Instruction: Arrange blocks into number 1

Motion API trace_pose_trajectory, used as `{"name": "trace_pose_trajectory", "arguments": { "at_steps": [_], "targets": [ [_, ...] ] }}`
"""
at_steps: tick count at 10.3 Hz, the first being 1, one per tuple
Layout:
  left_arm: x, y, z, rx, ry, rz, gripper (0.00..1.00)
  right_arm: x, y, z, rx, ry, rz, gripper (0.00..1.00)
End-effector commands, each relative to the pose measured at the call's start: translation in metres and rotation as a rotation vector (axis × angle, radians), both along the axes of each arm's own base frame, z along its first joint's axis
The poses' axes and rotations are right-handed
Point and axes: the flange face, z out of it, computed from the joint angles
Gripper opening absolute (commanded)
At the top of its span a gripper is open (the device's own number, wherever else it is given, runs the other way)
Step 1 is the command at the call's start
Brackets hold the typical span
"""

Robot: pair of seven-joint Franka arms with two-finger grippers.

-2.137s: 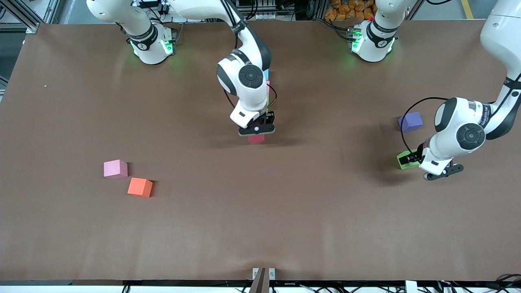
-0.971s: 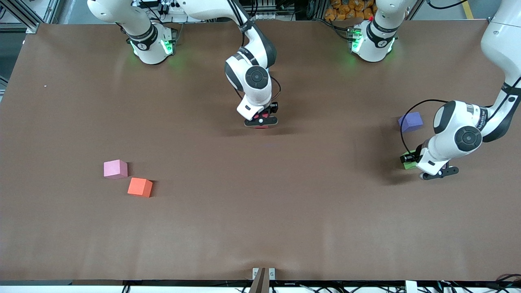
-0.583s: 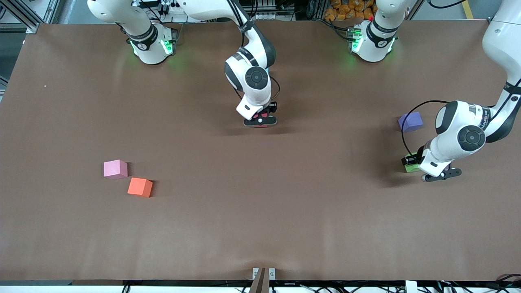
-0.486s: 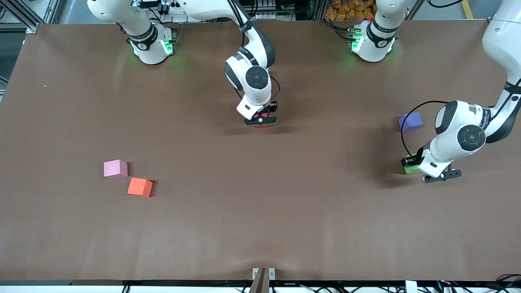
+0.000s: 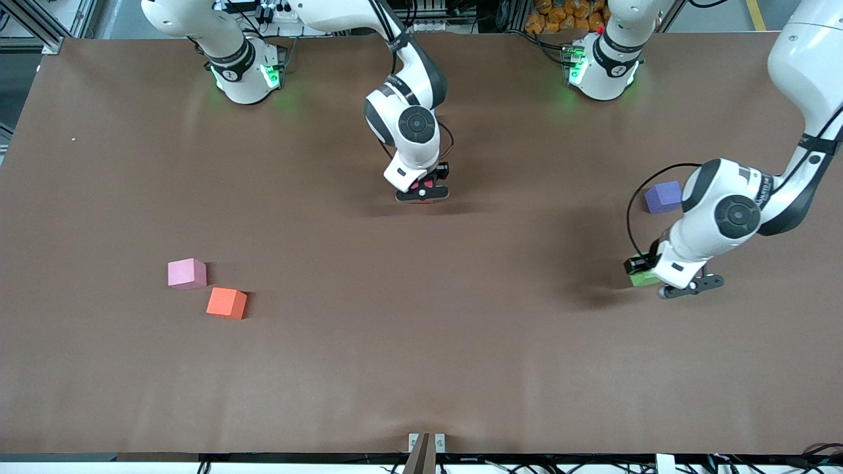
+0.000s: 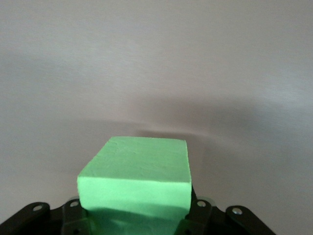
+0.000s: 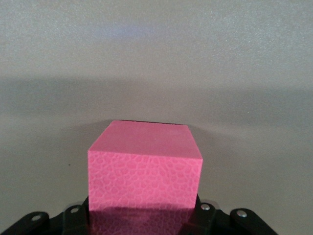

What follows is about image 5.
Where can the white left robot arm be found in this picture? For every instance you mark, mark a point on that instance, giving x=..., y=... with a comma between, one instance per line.
x=810, y=59

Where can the aluminium frame profile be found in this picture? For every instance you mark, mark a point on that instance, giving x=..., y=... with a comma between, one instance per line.
x=46, y=36

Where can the red foam cube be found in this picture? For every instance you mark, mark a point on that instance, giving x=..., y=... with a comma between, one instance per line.
x=429, y=184

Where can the green foam cube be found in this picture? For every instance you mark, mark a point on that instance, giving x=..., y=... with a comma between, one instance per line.
x=642, y=280

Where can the pink foam cube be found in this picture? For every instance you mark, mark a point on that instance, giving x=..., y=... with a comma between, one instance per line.
x=186, y=272

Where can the silver metal bracket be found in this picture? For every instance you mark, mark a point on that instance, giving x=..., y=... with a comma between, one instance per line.
x=440, y=442

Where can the white power strip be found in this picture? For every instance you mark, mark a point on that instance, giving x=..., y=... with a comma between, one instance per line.
x=280, y=13

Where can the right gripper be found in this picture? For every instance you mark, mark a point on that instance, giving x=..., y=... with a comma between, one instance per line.
x=440, y=172

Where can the brown camera post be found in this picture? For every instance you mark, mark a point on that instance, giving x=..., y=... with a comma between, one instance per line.
x=421, y=461

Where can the orange foam cube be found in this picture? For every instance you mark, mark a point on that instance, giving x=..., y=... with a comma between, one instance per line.
x=225, y=303

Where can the small white box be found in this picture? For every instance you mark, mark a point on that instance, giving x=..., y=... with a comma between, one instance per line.
x=665, y=464

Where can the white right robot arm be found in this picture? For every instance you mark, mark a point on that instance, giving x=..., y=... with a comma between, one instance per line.
x=178, y=16

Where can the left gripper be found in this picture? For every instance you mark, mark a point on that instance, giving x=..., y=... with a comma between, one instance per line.
x=640, y=264

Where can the white terminal block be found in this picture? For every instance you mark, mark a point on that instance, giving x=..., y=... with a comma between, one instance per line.
x=435, y=26

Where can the purple foam cube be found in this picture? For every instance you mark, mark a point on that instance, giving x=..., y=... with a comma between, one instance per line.
x=662, y=197

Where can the orange netted bag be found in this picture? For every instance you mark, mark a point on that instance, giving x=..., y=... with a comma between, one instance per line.
x=553, y=16

